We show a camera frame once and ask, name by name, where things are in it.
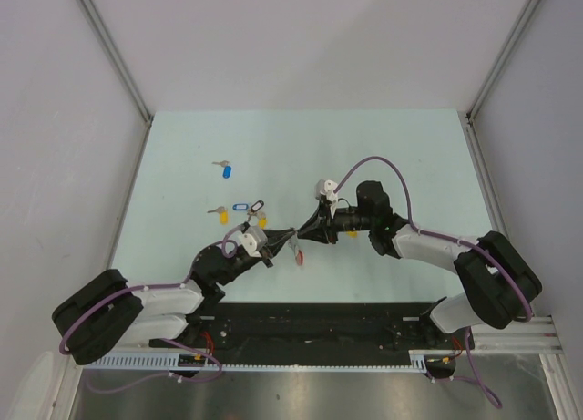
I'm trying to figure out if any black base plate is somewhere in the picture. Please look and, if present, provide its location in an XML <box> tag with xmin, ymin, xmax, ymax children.
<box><xmin>176</xmin><ymin>302</ymin><xmax>464</xmax><ymax>367</ymax></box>

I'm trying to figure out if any aluminium frame post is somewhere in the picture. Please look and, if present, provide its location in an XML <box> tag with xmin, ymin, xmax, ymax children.
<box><xmin>76</xmin><ymin>0</ymin><xmax>153</xmax><ymax>128</ymax></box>
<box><xmin>465</xmin><ymin>0</ymin><xmax>544</xmax><ymax>124</ymax></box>

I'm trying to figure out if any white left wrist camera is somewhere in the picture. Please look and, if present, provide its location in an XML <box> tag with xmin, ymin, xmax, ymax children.
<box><xmin>240</xmin><ymin>226</ymin><xmax>267</xmax><ymax>258</ymax></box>

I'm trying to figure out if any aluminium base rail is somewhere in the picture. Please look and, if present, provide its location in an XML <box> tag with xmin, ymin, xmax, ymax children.
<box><xmin>472</xmin><ymin>317</ymin><xmax>563</xmax><ymax>354</ymax></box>

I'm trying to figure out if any blue tag key far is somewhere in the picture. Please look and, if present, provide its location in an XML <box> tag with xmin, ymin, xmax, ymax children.
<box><xmin>212</xmin><ymin>160</ymin><xmax>232</xmax><ymax>179</ymax></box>

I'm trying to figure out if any aluminium frame post left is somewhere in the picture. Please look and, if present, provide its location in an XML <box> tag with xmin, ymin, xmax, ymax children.
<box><xmin>76</xmin><ymin>0</ymin><xmax>153</xmax><ymax>128</ymax></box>

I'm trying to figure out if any white slotted cable duct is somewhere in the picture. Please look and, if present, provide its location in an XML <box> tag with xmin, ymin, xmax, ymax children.
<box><xmin>81</xmin><ymin>352</ymin><xmax>432</xmax><ymax>375</ymax></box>

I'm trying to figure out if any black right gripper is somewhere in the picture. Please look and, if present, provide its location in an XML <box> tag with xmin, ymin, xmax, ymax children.
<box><xmin>298</xmin><ymin>200</ymin><xmax>373</xmax><ymax>245</ymax></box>

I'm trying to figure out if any black key tag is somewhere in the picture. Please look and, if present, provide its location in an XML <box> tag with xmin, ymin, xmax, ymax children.
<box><xmin>249</xmin><ymin>200</ymin><xmax>264</xmax><ymax>214</ymax></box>

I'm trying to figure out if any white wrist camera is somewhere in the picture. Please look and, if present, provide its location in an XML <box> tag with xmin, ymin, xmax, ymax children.
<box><xmin>240</xmin><ymin>226</ymin><xmax>267</xmax><ymax>258</ymax></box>
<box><xmin>314</xmin><ymin>179</ymin><xmax>339</xmax><ymax>218</ymax></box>

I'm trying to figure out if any aluminium frame post right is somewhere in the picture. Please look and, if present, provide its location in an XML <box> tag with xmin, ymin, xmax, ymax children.
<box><xmin>465</xmin><ymin>0</ymin><xmax>544</xmax><ymax>124</ymax></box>

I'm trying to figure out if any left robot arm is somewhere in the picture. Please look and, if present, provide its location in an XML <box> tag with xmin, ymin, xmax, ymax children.
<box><xmin>52</xmin><ymin>226</ymin><xmax>296</xmax><ymax>365</ymax></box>

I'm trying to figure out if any red-handled metal key organizer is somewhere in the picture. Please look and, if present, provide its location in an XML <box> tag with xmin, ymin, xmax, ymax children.
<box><xmin>288</xmin><ymin>232</ymin><xmax>304</xmax><ymax>266</ymax></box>

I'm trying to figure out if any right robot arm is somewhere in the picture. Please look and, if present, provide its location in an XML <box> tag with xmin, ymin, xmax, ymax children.
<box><xmin>298</xmin><ymin>180</ymin><xmax>542</xmax><ymax>348</ymax></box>

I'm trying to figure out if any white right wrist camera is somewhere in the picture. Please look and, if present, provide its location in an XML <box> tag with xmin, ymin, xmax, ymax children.
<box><xmin>314</xmin><ymin>179</ymin><xmax>339</xmax><ymax>218</ymax></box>

